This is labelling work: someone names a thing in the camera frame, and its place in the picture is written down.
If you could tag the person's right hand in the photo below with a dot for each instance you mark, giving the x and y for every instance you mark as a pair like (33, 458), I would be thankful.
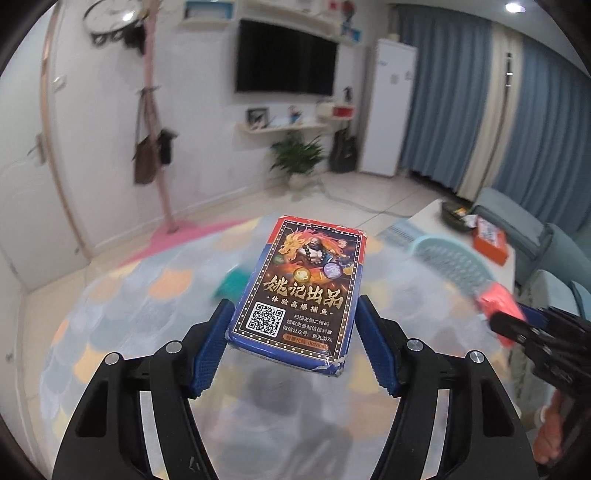
(547, 424)

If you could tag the white low wall shelf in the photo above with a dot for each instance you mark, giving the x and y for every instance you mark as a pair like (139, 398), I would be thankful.
(277, 129)

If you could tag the white refrigerator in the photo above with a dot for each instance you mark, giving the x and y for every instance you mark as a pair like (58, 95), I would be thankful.
(388, 110)

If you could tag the small blue box shelf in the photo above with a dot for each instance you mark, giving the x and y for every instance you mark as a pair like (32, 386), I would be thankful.
(353, 32)

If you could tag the white light switch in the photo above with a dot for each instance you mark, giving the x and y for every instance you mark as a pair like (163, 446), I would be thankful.
(58, 83)

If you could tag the white curved wall shelf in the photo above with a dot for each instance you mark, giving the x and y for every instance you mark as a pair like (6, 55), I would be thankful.
(318, 27)

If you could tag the blue playing card box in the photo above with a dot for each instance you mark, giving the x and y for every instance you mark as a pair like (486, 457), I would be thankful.
(300, 286)

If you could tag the dark round tray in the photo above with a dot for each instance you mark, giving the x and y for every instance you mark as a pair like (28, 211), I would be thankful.
(450, 217)

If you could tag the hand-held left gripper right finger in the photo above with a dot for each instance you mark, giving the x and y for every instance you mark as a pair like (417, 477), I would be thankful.
(376, 355)

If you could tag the white coffee table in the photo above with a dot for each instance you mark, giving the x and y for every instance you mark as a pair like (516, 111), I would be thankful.
(425, 221)

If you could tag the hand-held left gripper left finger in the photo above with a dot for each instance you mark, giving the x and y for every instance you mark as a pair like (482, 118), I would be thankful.
(210, 355)

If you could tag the brown hanging bag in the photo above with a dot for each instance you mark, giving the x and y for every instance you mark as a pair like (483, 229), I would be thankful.
(145, 161)

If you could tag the black butterfly picture frame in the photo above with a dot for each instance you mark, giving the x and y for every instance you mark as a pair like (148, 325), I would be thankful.
(257, 117)

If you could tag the panda wall clock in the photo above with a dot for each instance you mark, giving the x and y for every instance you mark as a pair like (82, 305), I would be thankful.
(104, 16)

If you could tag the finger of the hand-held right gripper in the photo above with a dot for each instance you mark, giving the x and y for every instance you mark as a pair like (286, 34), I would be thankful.
(512, 325)
(533, 314)

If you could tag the blue and cream curtains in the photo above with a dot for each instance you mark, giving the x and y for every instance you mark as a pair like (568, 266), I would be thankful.
(452, 92)

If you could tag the pale blue striped rug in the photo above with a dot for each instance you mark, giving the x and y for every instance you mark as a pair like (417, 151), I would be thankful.
(399, 229)

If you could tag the white red box shelf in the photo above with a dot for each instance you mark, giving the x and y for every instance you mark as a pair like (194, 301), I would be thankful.
(344, 111)

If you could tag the dark bottle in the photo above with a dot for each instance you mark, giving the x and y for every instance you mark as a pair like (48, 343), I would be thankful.
(347, 94)

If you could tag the dark hanging bag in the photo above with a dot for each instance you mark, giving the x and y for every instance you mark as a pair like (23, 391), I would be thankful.
(166, 147)

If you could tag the blue white box shelf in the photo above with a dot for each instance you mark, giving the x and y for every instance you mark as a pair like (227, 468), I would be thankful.
(207, 9)

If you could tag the pink coat rack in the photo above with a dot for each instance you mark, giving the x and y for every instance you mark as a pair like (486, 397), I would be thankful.
(157, 115)

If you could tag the teal small item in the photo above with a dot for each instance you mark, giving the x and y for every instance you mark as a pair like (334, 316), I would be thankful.
(231, 281)

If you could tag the red round fan ornament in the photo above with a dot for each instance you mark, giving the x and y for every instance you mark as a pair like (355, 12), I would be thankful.
(350, 6)

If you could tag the red packet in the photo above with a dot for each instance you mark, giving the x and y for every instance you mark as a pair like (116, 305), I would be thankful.
(498, 300)

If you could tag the ceiling light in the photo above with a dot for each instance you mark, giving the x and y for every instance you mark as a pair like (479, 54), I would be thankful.
(512, 7)

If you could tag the red wall cube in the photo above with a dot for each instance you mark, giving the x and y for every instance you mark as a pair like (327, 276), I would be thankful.
(332, 4)

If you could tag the white door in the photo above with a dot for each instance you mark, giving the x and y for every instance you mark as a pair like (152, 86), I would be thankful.
(27, 194)

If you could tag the green potted plant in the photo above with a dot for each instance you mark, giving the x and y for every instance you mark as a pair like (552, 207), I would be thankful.
(298, 154)

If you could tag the teal sofa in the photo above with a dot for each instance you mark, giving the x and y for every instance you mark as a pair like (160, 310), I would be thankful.
(554, 249)

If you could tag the orange box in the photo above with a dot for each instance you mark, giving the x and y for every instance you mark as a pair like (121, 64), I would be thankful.
(491, 244)

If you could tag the pink floor mat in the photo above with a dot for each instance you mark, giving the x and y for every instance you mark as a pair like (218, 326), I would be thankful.
(184, 230)

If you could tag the light blue plastic basket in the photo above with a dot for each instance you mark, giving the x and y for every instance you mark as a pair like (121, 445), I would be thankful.
(443, 263)

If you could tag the black wall television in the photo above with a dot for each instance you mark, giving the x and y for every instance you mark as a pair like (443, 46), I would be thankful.
(286, 57)

